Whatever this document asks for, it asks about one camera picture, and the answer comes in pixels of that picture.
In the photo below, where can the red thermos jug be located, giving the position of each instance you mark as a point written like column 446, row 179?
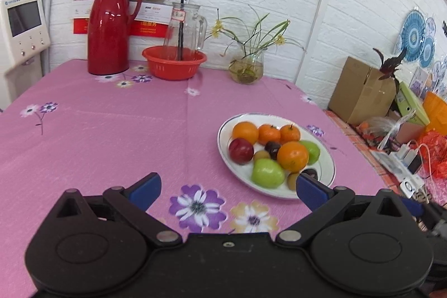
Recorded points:
column 108, row 32

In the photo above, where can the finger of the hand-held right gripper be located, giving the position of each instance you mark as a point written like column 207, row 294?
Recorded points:
column 414, row 206

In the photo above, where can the orange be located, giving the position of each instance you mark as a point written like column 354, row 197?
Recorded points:
column 245, row 132
column 293, row 156

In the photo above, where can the green box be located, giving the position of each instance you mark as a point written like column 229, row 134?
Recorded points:
column 414, row 106

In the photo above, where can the mandarin with stem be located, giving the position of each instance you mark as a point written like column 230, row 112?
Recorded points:
column 269, row 134
column 290, row 134

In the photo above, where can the small brown kiwi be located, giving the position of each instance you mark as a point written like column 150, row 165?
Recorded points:
column 292, row 181

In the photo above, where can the small tan longan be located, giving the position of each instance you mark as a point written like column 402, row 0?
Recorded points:
column 261, row 155

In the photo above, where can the glass vase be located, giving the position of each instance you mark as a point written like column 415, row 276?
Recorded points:
column 246, row 73

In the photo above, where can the pink floral tablecloth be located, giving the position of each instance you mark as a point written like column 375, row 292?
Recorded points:
column 104, row 130

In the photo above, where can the orange plaid cloth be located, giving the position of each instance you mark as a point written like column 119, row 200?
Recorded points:
column 352, row 141

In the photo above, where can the clear plastic bag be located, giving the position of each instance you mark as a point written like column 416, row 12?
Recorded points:
column 380, row 127

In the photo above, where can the red apple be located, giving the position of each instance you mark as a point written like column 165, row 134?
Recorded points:
column 241, row 151

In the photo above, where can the dark red leafy plant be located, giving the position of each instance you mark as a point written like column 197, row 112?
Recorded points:
column 389, row 66

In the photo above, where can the pink box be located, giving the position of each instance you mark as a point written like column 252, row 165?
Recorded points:
column 408, row 132

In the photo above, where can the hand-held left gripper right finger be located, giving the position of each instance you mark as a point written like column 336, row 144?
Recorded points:
column 310, row 191

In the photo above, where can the green orchid plant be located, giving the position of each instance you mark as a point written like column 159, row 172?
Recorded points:
column 256, row 36

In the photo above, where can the red mesh net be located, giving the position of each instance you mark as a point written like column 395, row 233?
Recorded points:
column 436, row 144

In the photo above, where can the blue decorative plates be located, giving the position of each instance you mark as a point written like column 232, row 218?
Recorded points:
column 414, row 36

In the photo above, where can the dark purple plum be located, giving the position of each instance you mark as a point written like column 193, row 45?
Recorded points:
column 310, row 174
column 273, row 148

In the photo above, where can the white power strip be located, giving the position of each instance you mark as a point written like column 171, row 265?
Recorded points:
column 391, row 162

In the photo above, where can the red plastic basket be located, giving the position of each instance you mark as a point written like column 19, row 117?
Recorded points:
column 171, row 69

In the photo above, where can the cardboard box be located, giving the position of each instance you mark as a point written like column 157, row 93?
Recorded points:
column 359, row 92

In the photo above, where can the white plate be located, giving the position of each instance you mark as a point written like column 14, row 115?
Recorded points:
column 326, row 162

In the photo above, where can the glass pitcher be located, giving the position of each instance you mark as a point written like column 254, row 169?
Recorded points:
column 191, row 29

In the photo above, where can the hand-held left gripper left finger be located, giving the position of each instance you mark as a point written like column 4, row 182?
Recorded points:
column 146, row 189

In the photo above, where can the white water dispenser with screen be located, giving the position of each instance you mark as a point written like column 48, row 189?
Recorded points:
column 21, row 50

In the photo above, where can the black stir stick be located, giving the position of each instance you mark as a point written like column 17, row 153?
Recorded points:
column 181, row 32

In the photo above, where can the small blue patterned wall fan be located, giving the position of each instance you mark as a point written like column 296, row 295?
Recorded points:
column 426, row 52

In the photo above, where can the orange bag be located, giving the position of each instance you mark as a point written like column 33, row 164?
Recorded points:
column 436, row 109

